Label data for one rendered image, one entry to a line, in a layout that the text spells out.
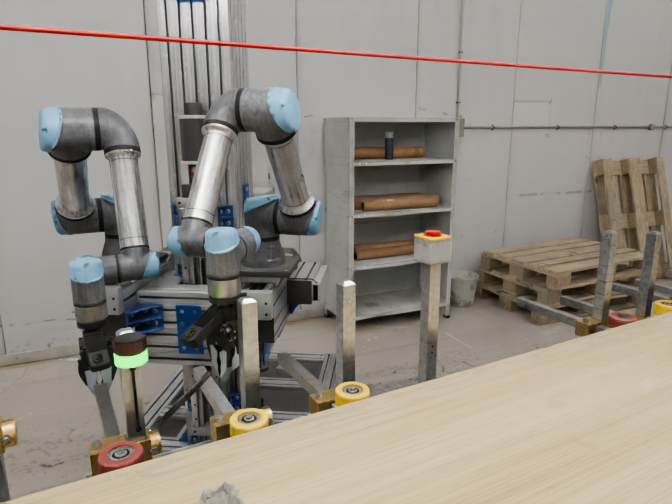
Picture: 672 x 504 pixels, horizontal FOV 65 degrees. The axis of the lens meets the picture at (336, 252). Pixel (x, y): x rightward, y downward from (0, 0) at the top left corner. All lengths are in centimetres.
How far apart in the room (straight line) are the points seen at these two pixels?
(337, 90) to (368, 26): 52
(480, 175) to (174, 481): 416
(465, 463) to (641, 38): 547
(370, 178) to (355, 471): 338
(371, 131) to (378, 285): 125
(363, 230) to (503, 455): 331
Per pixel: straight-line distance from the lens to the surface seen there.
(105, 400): 142
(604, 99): 583
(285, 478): 101
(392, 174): 431
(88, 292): 141
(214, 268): 120
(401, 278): 453
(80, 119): 159
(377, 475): 101
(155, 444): 123
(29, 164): 374
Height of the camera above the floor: 150
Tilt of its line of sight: 13 degrees down
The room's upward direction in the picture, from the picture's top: straight up
